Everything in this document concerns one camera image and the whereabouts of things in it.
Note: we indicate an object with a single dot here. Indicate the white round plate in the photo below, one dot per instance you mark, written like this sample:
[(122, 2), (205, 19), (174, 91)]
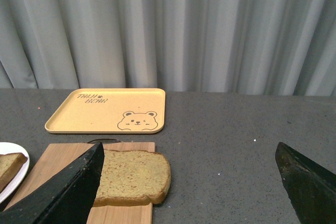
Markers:
[(7, 148)]

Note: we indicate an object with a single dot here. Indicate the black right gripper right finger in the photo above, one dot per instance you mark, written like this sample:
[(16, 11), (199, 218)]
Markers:
[(310, 187)]

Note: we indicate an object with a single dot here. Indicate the wooden cutting board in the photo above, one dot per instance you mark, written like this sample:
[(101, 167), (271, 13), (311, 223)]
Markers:
[(54, 159)]

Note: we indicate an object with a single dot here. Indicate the yellow bear tray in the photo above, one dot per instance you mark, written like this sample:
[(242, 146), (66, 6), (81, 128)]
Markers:
[(110, 111)]

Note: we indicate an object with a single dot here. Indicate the grey curtain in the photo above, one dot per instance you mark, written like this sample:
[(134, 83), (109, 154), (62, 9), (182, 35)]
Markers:
[(274, 47)]

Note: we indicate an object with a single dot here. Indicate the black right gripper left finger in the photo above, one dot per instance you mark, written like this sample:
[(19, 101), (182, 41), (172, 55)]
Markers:
[(65, 198)]

